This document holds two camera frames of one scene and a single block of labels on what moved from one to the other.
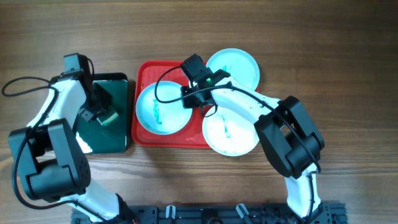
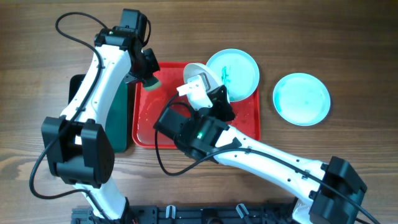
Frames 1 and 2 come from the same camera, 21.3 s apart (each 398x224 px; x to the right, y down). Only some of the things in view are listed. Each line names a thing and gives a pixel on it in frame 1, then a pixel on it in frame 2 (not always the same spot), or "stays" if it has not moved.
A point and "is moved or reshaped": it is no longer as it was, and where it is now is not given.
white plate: [160, 108] to [301, 99]
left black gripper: [106, 98] to [153, 67]
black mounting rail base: [328, 213] stays
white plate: [240, 65] stays
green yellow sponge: [107, 117] is moved or reshaped
